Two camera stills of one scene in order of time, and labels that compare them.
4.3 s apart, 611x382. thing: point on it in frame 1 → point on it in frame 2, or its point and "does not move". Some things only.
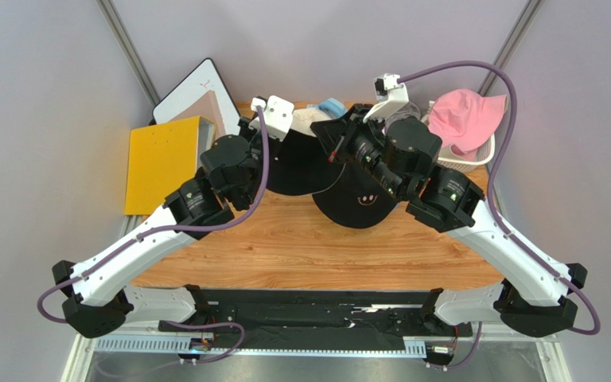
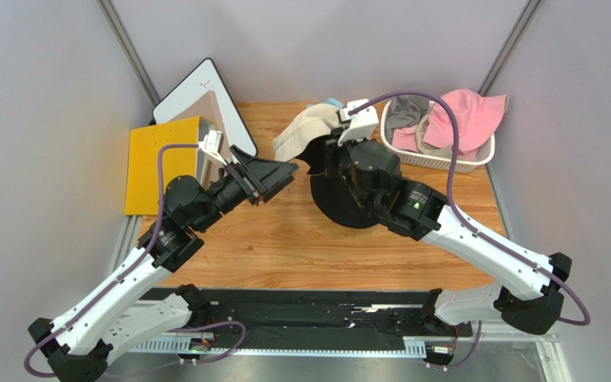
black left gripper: (244, 129) → (258, 177)
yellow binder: (161, 156) does not move
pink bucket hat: (462, 119) does not move
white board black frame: (203, 78) does not move
